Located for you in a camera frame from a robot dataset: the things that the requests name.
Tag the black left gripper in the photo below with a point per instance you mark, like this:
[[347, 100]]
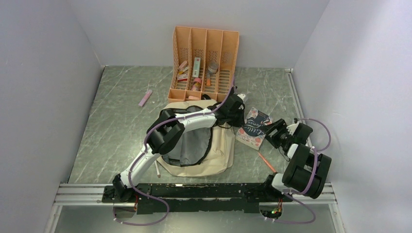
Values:
[[242, 121]]

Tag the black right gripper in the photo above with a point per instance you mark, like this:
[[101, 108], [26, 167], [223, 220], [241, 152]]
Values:
[[280, 125]]

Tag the Little Women floral book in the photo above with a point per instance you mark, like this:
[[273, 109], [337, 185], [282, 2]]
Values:
[[250, 133]]

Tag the beige canvas backpack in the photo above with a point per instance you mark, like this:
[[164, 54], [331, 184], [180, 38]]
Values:
[[201, 152]]

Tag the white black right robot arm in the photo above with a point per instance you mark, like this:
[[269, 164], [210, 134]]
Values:
[[307, 169]]

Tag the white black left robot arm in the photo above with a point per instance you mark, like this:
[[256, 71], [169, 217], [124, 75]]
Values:
[[188, 131]]

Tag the orange pencil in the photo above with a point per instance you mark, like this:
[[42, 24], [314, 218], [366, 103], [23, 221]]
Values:
[[267, 163]]

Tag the pink tape roll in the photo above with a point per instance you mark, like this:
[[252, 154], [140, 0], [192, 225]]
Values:
[[197, 83]]

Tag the grey glue stick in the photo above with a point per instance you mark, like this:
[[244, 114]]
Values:
[[211, 70]]

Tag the teal white box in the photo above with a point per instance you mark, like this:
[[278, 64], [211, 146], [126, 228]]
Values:
[[196, 67]]

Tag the orange plastic desk organizer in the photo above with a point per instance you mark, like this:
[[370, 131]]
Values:
[[211, 45]]

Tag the red white small box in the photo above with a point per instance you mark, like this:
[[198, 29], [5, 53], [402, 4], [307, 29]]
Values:
[[182, 74]]

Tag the pink eraser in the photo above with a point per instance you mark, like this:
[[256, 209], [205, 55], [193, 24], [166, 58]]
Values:
[[145, 98]]

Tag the white brown marker pen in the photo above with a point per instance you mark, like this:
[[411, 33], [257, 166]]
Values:
[[157, 169]]

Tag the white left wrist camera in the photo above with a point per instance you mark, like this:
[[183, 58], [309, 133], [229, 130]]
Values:
[[243, 97]]

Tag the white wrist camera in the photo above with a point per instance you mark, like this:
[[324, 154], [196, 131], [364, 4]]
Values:
[[292, 128], [243, 97]]

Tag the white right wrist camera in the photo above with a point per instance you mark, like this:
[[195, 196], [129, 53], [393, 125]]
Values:
[[292, 128]]

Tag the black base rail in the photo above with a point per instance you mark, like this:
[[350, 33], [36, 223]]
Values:
[[208, 197]]

